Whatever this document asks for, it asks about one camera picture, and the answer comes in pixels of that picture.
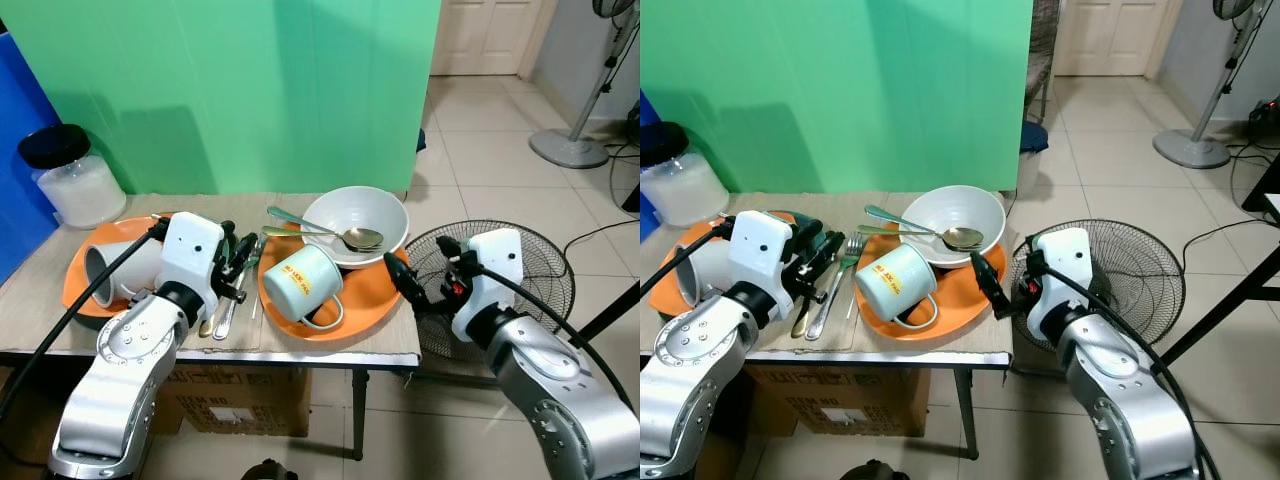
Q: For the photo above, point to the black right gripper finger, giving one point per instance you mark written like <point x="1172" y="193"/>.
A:
<point x="990" y="285"/>
<point x="449" y="248"/>
<point x="1034" y="246"/>
<point x="405" y="280"/>

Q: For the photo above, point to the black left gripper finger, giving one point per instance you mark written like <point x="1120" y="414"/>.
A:
<point x="806" y="236"/>
<point x="828" y="256"/>
<point x="226" y="236"/>
<point x="246" y="255"/>

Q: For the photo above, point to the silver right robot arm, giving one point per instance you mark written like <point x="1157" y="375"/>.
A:
<point x="560" y="400"/>
<point x="1130" y="410"/>

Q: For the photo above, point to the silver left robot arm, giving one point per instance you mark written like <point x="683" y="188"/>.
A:
<point x="690" y="390"/>
<point x="120" y="380"/>

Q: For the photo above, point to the silver fork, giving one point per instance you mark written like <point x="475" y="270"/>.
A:
<point x="835" y="290"/>
<point x="232" y="310"/>

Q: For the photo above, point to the orange plate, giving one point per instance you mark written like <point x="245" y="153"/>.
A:
<point x="110" y="232"/>
<point x="365" y="295"/>
<point x="662" y="297"/>
<point x="960" y="290"/>

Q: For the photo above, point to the small gold utensil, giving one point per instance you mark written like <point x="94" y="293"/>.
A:
<point x="802" y="322"/>
<point x="206" y="326"/>

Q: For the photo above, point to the cream enamel mug yellow label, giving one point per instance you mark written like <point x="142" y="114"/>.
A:
<point x="895" y="283"/>
<point x="305" y="285"/>

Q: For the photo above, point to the white bowl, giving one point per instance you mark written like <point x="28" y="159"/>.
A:
<point x="355" y="210"/>
<point x="950" y="207"/>

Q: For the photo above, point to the grey mug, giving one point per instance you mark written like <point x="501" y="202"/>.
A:
<point x="710" y="272"/>
<point x="130" y="270"/>

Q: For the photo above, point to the printed cardboard box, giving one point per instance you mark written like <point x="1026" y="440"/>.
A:
<point x="880" y="400"/>
<point x="270" y="400"/>

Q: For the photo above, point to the black-lidded clear jar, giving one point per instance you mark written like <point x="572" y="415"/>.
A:
<point x="685" y="190"/>
<point x="80" y="190"/>

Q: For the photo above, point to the dark metal table leg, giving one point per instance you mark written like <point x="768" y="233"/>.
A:
<point x="359" y="415"/>
<point x="966" y="415"/>

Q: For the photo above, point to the green screen panel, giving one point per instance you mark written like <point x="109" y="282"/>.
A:
<point x="250" y="90"/>
<point x="850" y="90"/>

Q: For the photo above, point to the grey standing fan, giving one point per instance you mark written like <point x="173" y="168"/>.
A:
<point x="570" y="150"/>
<point x="1190" y="150"/>

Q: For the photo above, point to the blue panel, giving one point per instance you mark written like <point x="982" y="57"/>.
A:
<point x="648" y="105"/>
<point x="20" y="150"/>

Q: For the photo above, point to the grey mesh chair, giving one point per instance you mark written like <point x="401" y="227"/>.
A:
<point x="1042" y="40"/>

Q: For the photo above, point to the white panel door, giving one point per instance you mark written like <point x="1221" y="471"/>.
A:
<point x="1110" y="35"/>
<point x="490" y="35"/>

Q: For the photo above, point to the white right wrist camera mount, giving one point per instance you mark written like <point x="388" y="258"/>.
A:
<point x="495" y="270"/>
<point x="1065" y="270"/>

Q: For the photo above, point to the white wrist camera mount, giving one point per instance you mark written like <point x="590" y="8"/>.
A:
<point x="190" y="250"/>
<point x="495" y="270"/>
<point x="1065" y="270"/>
<point x="760" y="250"/>

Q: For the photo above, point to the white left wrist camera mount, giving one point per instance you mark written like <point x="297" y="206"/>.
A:
<point x="760" y="250"/>
<point x="190" y="250"/>

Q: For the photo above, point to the black desk frame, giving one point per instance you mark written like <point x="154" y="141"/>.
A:
<point x="610" y="312"/>
<point x="1220" y="310"/>

